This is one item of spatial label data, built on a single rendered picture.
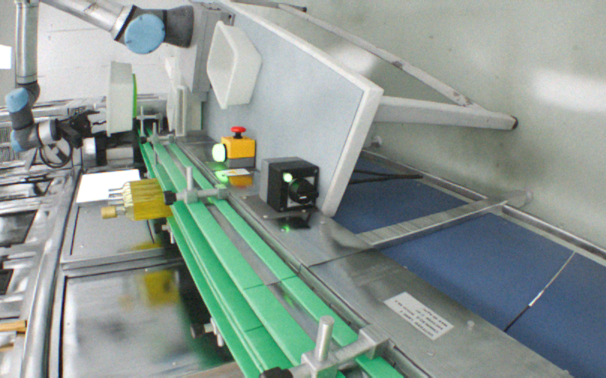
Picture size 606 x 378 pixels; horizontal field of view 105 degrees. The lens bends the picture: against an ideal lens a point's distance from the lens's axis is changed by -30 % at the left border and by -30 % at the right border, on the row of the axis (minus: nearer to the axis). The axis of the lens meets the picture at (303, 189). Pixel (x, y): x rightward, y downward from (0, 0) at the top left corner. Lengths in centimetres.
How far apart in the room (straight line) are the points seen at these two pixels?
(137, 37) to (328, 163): 63
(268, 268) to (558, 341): 41
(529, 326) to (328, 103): 47
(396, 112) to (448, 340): 42
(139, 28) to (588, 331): 112
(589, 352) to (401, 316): 27
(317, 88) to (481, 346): 48
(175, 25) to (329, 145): 71
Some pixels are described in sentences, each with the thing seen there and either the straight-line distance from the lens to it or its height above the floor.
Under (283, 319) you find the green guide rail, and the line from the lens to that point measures 38.
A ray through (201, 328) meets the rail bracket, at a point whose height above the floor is 99.
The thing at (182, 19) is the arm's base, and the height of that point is 89.
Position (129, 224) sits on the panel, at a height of 108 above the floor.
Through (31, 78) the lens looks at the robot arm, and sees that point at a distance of 119.
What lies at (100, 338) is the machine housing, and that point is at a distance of 82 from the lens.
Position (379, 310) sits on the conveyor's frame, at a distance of 38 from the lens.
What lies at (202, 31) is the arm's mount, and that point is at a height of 84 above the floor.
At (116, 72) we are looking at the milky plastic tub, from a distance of 101.
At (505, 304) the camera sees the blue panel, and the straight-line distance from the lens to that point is 50.
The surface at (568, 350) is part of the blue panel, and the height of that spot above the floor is 69.
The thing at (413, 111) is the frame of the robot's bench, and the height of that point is 57.
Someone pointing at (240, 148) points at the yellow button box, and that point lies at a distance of 83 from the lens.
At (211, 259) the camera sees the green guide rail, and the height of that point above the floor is 95.
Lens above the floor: 109
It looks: 31 degrees down
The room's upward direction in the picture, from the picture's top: 97 degrees counter-clockwise
